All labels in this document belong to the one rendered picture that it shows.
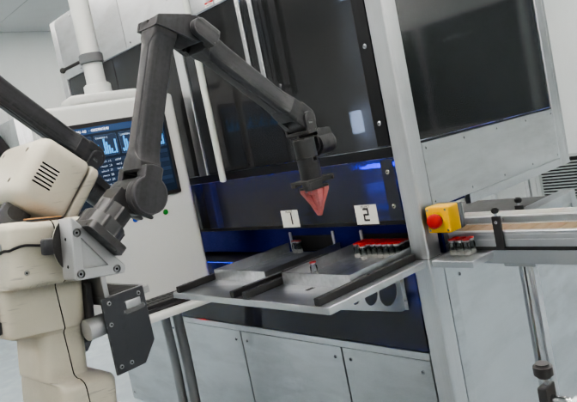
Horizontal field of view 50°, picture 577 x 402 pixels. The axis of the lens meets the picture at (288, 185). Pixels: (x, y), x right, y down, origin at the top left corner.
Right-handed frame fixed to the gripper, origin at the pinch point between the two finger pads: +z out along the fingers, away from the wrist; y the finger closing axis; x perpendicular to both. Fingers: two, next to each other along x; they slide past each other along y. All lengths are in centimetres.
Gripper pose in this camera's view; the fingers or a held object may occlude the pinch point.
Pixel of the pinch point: (319, 212)
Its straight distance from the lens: 160.5
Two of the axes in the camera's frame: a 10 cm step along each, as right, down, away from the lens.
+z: 2.2, 9.7, 1.0
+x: -6.6, 0.8, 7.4
